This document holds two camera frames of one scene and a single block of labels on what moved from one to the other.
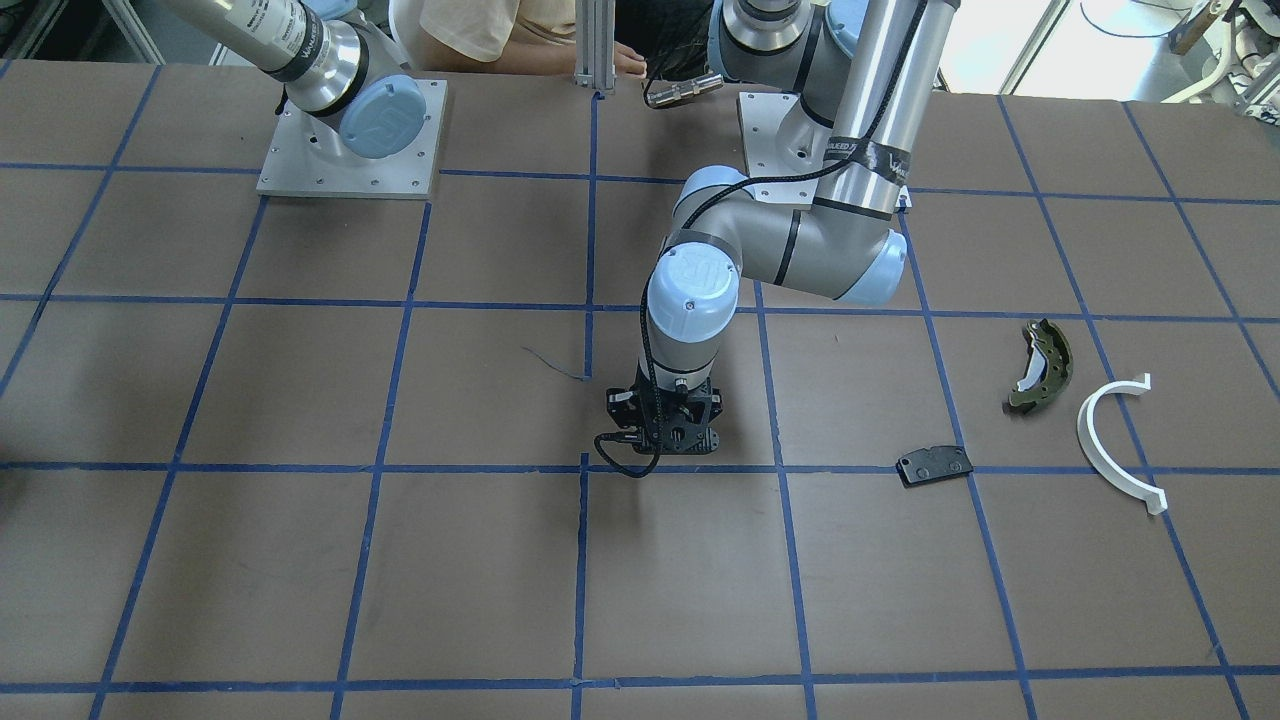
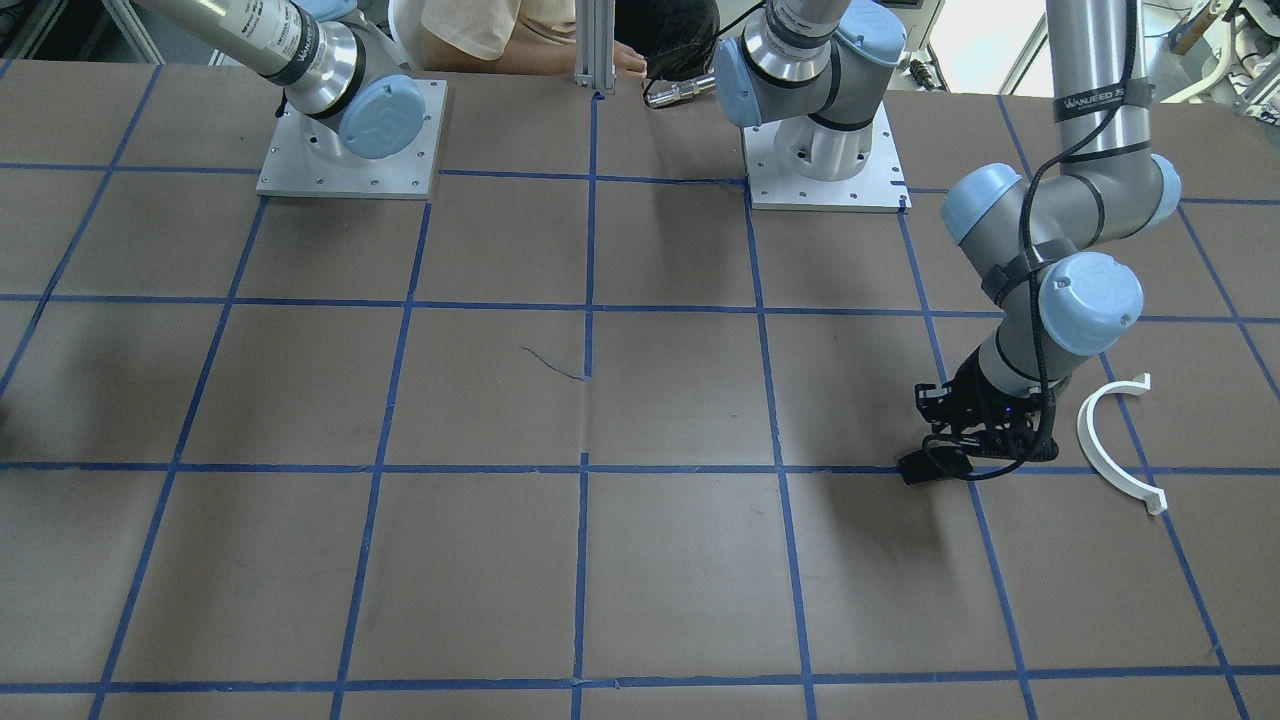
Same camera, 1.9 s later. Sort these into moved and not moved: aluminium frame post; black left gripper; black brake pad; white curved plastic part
Moved: black left gripper
Not moved: aluminium frame post; white curved plastic part; black brake pad
